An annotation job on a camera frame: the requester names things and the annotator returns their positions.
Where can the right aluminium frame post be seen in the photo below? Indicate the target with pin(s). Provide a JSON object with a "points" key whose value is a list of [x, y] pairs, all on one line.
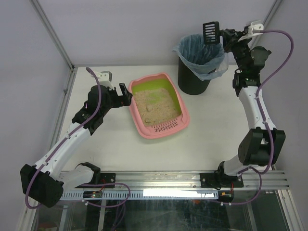
{"points": [[263, 12]]}

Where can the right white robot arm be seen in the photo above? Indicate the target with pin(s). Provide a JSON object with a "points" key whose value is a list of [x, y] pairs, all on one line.
{"points": [[262, 144]]}

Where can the blue plastic bin liner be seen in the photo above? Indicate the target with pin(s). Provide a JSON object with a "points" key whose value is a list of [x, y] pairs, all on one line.
{"points": [[207, 62]]}

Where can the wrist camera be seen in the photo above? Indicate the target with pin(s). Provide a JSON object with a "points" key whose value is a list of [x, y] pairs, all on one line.
{"points": [[253, 29], [105, 78]]}

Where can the beige cat litter pellets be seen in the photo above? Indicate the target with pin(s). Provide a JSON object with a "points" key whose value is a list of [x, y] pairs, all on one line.
{"points": [[164, 108]]}

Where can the pink green litter box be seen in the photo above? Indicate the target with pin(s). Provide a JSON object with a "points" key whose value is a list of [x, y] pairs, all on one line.
{"points": [[151, 82]]}

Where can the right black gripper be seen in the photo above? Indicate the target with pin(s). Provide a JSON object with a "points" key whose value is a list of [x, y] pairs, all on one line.
{"points": [[226, 35]]}

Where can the black litter scoop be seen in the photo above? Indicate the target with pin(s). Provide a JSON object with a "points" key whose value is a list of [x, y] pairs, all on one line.
{"points": [[211, 33]]}

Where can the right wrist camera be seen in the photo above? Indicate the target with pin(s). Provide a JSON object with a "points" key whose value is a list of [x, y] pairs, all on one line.
{"points": [[253, 29]]}

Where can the white slotted cable duct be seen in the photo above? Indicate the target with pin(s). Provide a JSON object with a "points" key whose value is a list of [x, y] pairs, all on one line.
{"points": [[147, 194]]}

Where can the black trash bin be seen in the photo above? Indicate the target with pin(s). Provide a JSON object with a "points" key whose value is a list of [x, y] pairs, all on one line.
{"points": [[188, 82]]}

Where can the aluminium mounting rail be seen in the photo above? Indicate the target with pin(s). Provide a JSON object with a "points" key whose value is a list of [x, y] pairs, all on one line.
{"points": [[250, 180]]}

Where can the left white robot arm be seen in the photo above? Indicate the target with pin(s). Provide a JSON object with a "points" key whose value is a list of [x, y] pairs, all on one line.
{"points": [[43, 183]]}

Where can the left aluminium frame post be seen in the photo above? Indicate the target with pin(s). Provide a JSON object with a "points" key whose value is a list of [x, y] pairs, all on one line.
{"points": [[52, 33]]}

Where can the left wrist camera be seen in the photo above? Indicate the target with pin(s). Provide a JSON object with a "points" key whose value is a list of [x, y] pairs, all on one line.
{"points": [[105, 78]]}

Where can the aluminium frame post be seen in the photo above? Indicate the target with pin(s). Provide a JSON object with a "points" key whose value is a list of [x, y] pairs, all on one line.
{"points": [[263, 12], [52, 33]]}

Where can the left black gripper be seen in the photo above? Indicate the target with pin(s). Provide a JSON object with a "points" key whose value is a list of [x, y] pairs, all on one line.
{"points": [[118, 96]]}

